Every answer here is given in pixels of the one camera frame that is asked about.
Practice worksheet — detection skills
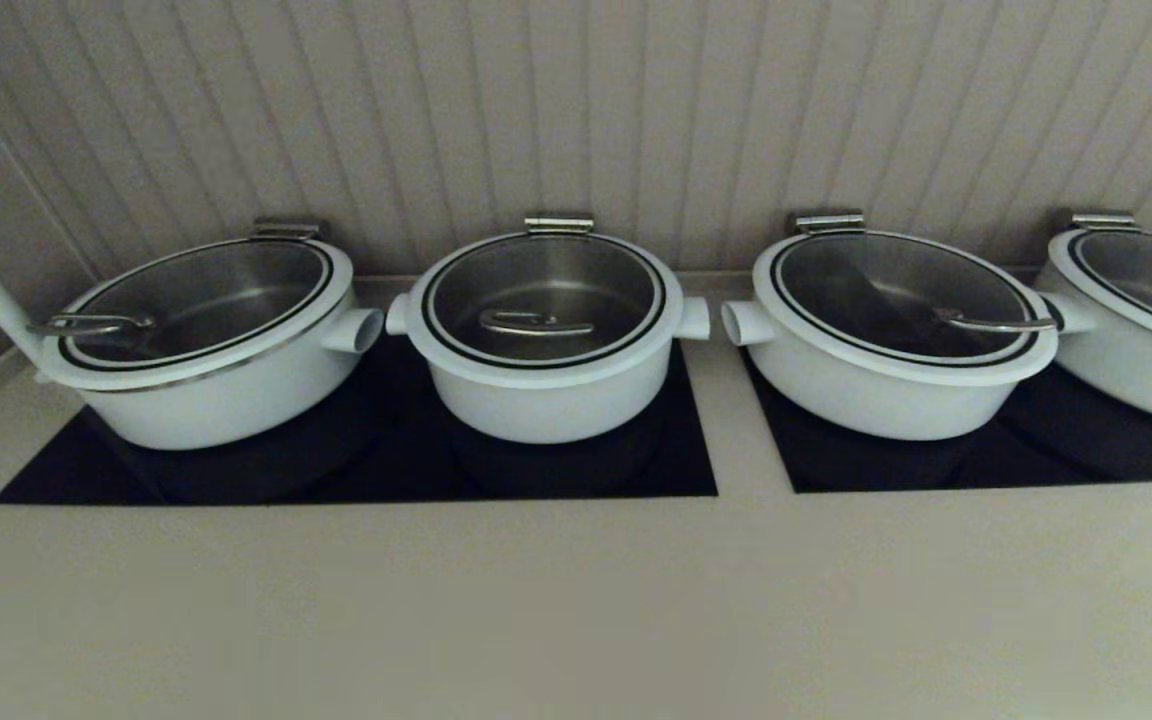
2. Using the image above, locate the black glass cooktop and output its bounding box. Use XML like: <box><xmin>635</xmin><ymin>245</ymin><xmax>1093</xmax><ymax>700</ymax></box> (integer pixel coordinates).
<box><xmin>741</xmin><ymin>350</ymin><xmax>1152</xmax><ymax>494</ymax></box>
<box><xmin>0</xmin><ymin>335</ymin><xmax>719</xmax><ymax>506</ymax></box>

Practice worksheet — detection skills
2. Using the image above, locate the white round pot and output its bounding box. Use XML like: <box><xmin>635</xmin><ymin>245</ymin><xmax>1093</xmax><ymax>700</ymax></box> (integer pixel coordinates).
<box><xmin>385</xmin><ymin>295</ymin><xmax>712</xmax><ymax>445</ymax></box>

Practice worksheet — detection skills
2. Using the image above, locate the round glass lid white rim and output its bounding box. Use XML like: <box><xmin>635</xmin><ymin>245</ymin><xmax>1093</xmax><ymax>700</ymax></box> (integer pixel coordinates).
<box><xmin>406</xmin><ymin>230</ymin><xmax>685</xmax><ymax>389</ymax></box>

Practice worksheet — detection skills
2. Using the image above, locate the white oval pot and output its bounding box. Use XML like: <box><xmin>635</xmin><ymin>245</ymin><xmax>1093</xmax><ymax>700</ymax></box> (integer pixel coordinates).
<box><xmin>34</xmin><ymin>305</ymin><xmax>384</xmax><ymax>451</ymax></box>
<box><xmin>721</xmin><ymin>298</ymin><xmax>1057</xmax><ymax>442</ymax></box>
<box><xmin>1036</xmin><ymin>290</ymin><xmax>1152</xmax><ymax>431</ymax></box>

